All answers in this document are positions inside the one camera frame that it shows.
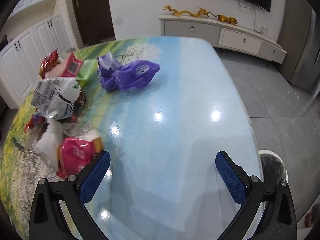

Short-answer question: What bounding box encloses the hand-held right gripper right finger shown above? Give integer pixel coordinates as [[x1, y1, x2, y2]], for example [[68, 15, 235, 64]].
[[215, 151, 297, 240]]

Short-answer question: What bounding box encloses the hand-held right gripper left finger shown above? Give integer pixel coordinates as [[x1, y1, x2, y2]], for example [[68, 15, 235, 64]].
[[29, 150, 112, 240]]

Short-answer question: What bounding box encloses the pink snack packet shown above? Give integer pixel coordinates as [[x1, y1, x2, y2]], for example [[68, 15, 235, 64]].
[[56, 130, 104, 178]]

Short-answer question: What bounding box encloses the white round trash bin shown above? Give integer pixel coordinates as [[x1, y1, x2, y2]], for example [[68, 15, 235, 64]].
[[258, 149, 288, 198]]

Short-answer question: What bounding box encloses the clear red plastic wrapper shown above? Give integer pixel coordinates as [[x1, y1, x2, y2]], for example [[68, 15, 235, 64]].
[[24, 119, 45, 133]]

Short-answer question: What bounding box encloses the crumpled white plastic sheet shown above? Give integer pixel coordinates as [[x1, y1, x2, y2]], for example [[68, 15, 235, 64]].
[[35, 122, 77, 166]]

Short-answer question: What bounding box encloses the dark red snack wrapper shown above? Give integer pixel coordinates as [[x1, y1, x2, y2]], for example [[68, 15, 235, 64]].
[[71, 92, 87, 120]]

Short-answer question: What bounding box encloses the red and silver snack wrapper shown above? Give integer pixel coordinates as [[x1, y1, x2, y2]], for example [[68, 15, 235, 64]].
[[32, 77, 82, 121]]

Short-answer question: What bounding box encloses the green plastic box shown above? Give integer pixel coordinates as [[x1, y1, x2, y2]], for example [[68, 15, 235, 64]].
[[76, 59, 99, 83]]

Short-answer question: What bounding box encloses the purple plastic bag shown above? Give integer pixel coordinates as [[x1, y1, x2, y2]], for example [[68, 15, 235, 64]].
[[97, 52, 161, 92]]

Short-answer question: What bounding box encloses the pink cardboard box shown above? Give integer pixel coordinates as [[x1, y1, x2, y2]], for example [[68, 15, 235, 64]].
[[45, 52, 83, 78]]

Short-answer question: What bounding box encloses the shiny red snack packet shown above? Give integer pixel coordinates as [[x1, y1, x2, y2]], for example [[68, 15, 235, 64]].
[[39, 50, 59, 78]]

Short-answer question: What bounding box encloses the tall grey cabinet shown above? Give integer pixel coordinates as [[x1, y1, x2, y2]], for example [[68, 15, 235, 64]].
[[277, 0, 320, 94]]

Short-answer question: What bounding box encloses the white television cabinet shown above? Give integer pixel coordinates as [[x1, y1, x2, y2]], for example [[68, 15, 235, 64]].
[[158, 14, 287, 65]]

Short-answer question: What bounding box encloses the small golden ornament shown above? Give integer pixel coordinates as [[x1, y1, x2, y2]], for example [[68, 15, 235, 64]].
[[217, 15, 238, 27]]

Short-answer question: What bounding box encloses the dark brown door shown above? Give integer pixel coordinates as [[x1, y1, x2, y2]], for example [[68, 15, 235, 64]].
[[70, 0, 116, 48]]

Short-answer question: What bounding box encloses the long golden dragon ornament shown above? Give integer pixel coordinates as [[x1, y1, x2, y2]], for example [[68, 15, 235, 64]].
[[163, 5, 213, 18]]

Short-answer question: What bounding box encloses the white power cable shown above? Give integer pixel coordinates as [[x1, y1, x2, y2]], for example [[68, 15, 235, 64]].
[[238, 0, 267, 34]]

